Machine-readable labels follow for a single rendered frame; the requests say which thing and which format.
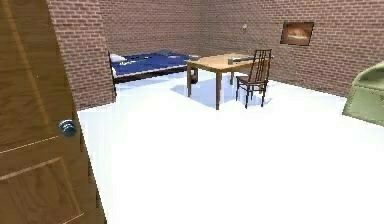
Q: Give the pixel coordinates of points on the framed orange wall picture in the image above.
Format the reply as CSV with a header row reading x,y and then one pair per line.
x,y
297,33

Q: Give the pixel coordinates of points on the bed with blue cover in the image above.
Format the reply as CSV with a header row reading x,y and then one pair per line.
x,y
146,64

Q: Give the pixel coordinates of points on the grey flat object on bed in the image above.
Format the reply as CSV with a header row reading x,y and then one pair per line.
x,y
164,52

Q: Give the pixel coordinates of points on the dark bin under desk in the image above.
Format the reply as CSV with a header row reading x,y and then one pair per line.
x,y
193,75

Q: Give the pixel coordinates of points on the pale green cabinet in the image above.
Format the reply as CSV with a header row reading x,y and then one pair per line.
x,y
366,96

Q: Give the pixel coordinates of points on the grey cane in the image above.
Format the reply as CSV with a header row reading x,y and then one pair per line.
x,y
241,59

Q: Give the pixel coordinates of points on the light wooden desk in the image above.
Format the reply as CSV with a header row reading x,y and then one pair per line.
x,y
216,64

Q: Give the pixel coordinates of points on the small white wall light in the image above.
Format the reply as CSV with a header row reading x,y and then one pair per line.
x,y
244,27

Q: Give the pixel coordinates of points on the round metal door knob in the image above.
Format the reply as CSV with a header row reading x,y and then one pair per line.
x,y
68,128

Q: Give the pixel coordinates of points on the brown wooden room door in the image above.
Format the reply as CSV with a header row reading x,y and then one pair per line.
x,y
30,110

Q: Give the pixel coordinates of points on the white pillow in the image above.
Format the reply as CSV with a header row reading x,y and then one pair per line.
x,y
117,58

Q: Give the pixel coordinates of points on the dark wooden chair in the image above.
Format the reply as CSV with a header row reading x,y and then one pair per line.
x,y
256,75

